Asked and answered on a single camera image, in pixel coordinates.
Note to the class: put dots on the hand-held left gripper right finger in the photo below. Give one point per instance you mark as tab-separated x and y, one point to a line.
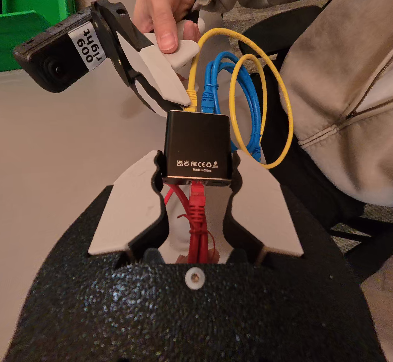
264	214

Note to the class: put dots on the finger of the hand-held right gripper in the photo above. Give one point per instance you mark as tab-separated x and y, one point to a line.
149	98
169	82

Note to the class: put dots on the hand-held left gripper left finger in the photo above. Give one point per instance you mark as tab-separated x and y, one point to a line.
129	211

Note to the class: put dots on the black ethernet splitter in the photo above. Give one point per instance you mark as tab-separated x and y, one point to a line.
196	141

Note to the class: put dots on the green plastic bin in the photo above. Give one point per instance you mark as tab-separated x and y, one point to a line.
30	3

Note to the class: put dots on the person's grey zip hoodie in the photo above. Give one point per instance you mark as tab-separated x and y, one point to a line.
337	76

